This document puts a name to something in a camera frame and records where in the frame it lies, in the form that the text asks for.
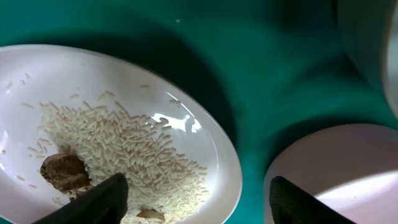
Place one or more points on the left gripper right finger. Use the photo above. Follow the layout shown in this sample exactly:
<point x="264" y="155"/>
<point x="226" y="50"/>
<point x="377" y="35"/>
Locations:
<point x="292" y="205"/>

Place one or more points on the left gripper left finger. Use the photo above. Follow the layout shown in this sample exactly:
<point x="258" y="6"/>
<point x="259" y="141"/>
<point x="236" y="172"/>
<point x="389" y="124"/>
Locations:
<point x="104" y="204"/>

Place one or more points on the brown food scrap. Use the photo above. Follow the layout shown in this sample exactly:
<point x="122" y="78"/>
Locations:
<point x="66" y="173"/>

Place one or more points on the pile of rice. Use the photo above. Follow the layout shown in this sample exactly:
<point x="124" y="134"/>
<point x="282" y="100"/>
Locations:
<point x="164" y="186"/>

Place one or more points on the small white bowl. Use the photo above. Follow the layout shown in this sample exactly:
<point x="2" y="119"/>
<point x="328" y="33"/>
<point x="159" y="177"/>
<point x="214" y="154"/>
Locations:
<point x="351" y="168"/>

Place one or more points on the large white plate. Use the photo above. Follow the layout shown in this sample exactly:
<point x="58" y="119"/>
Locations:
<point x="32" y="75"/>

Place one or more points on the teal serving tray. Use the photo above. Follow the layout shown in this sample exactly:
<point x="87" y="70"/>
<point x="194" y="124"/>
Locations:
<point x="269" y="72"/>

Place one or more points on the grey saucer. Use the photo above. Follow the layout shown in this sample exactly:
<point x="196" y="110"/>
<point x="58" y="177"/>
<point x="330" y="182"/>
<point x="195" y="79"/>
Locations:
<point x="368" y="29"/>

